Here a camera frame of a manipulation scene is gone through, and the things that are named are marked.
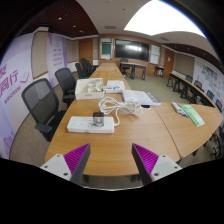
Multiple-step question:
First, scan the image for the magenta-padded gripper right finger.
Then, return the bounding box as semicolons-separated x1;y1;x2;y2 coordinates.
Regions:
131;143;183;186

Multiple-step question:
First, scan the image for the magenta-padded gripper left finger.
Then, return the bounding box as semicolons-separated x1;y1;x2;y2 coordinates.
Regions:
39;143;92;186

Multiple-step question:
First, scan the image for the black and silver charger block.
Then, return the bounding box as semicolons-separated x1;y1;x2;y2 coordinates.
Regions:
92;112;105;128

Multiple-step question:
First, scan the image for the white power strip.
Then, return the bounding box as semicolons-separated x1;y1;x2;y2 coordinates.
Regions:
66;115;116;134

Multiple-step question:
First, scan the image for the white pack of markers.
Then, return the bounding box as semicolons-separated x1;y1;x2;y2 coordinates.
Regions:
171;101;189;118

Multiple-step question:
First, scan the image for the green booklet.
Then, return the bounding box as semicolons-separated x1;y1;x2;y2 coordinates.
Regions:
179;104;206;128

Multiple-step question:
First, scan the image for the large black mesh office chair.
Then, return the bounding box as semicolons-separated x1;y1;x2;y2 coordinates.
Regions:
21;78;68;143

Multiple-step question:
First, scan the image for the white book with dark spine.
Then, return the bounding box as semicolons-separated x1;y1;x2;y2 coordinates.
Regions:
121;89;162;107

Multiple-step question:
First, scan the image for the open white box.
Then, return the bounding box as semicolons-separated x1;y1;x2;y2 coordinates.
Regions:
74;77;105;101

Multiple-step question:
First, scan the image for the long curved wooden table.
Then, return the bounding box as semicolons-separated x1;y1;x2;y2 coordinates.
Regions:
166;72;216;108

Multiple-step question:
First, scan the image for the row of black chairs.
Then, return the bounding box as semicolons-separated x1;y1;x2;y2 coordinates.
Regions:
181;74;224;114

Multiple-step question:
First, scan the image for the white printed paper sheet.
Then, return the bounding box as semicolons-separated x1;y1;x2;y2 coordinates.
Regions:
106;79;126;92

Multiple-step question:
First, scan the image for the small dark side table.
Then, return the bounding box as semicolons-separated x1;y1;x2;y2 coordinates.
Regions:
153;65;165;78

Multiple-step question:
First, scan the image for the group of black office chairs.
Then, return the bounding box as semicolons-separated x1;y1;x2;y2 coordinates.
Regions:
74;57;98;80

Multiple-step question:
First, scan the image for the dark wooden desk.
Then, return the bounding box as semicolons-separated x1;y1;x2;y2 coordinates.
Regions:
119;61;147;81

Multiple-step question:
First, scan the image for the brown wooden door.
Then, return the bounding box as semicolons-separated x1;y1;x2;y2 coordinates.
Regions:
163;48;175;78
78;38;94;66

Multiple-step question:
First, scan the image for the green and white board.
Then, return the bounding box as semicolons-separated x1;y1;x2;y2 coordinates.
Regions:
99;37;113;61

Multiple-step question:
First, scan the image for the bright ceiling light panel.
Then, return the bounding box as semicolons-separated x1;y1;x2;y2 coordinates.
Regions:
123;0;207;38

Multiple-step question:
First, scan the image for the white power strip cable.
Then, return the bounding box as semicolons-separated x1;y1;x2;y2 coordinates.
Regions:
97;96;144;127

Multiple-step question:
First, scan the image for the large purple wall banner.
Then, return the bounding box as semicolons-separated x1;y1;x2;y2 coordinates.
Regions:
0;33;34;159

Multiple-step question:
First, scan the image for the colourful wall poster display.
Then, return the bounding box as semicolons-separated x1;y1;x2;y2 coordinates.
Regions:
193;63;224;104

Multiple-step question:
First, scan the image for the narrow purple wall banner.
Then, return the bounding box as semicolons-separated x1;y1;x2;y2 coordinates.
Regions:
46;32;69;88

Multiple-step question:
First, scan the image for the white wall board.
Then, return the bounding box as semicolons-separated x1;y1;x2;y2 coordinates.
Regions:
149;44;161;65

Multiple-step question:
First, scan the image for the black wall display screen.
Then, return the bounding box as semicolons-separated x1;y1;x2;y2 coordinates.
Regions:
114;38;150;62

